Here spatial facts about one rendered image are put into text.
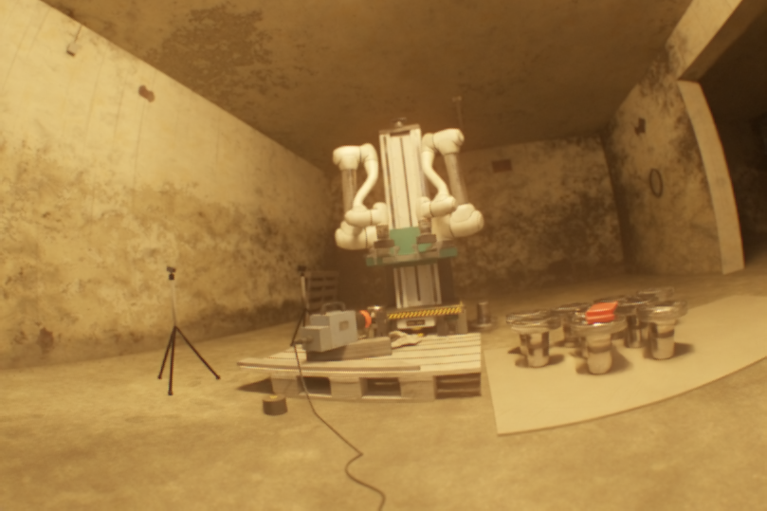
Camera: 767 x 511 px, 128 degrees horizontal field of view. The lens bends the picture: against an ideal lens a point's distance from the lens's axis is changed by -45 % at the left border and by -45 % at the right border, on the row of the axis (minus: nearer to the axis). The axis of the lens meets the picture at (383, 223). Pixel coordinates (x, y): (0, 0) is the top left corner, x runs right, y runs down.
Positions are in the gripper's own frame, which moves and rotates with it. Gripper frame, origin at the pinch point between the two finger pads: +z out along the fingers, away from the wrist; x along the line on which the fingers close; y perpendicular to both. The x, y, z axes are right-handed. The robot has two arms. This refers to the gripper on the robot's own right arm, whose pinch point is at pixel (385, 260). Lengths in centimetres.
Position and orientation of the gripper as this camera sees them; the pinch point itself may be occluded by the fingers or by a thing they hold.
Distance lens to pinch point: 226.0
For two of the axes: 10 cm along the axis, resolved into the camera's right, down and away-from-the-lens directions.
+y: 2.1, 1.4, 9.7
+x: -9.7, 1.3, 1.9
